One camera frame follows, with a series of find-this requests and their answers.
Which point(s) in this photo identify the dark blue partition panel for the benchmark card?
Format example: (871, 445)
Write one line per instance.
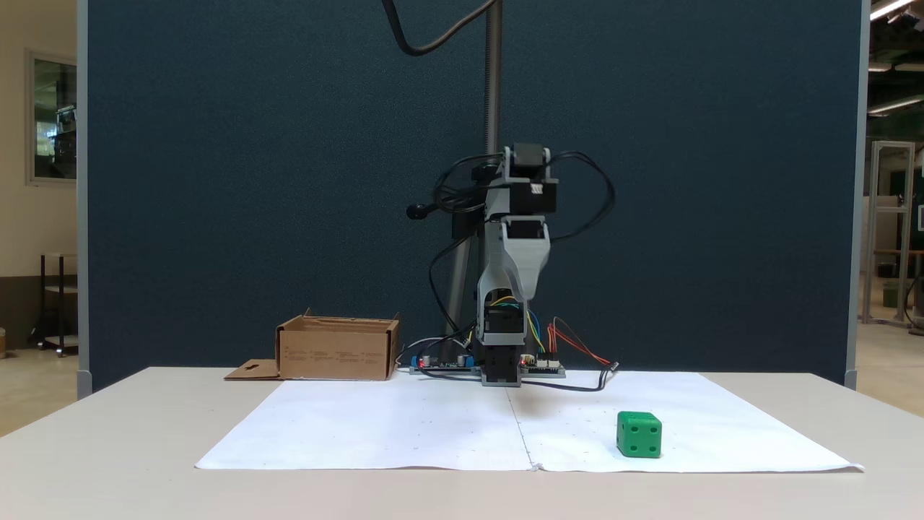
(216, 180)

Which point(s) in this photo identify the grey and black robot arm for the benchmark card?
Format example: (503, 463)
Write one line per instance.
(520, 195)

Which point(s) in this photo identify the blue circuit board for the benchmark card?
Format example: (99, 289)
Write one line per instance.
(442, 367)

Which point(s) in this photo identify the ceiling light strip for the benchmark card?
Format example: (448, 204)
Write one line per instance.
(895, 105)
(889, 9)

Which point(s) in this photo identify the white paper sheet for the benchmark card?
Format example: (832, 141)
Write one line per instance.
(686, 426)
(375, 426)

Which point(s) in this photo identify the black shelf rack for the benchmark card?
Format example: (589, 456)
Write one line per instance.
(59, 303)

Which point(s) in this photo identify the brown cardboard box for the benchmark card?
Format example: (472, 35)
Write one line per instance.
(336, 350)

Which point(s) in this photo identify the framed window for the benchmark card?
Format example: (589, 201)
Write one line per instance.
(54, 119)

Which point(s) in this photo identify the wide ridged grey gripper finger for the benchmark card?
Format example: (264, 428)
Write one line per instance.
(529, 263)

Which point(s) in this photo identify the green die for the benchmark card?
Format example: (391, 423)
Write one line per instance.
(639, 435)

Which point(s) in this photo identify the aluminium frame stand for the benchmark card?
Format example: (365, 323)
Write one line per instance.
(891, 217)

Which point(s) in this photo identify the black and grey tripod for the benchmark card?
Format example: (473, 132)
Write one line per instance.
(493, 87)

